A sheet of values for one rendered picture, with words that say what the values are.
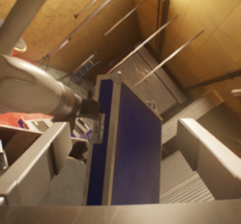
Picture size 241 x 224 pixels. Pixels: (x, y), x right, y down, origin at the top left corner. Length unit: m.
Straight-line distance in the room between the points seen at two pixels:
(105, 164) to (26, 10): 0.58
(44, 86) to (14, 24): 0.23
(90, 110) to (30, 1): 0.33
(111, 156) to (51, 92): 0.40
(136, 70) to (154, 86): 1.11
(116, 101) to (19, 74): 0.46
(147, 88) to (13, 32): 7.73
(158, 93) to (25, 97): 7.84
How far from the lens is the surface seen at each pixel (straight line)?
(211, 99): 5.09
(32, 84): 0.38
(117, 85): 0.76
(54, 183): 1.29
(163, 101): 8.14
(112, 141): 0.71
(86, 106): 0.51
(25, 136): 1.47
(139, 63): 8.31
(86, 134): 2.38
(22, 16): 0.57
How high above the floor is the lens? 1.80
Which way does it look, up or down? 9 degrees down
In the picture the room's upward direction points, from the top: 52 degrees clockwise
